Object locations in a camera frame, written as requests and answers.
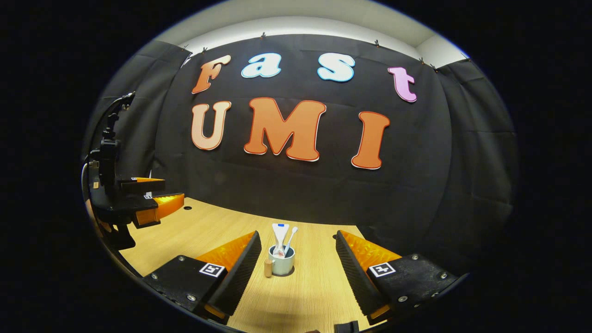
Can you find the wooden desktop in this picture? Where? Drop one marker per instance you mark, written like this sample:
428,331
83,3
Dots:
305,296

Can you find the dark round coaster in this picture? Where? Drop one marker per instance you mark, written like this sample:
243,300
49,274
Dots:
293,271

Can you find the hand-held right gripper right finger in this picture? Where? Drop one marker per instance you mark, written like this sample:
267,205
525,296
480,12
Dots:
356,277

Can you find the white toothbrush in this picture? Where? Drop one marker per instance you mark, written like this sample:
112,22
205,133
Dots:
291,236

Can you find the black backdrop cloth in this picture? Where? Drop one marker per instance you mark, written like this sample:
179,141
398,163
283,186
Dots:
323,194

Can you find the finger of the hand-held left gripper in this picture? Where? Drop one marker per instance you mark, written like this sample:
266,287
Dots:
143,186
166,204

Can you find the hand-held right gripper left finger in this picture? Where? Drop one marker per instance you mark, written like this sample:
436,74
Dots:
240,277

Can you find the white toothpaste tube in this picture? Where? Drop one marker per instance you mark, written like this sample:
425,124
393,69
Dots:
280,233

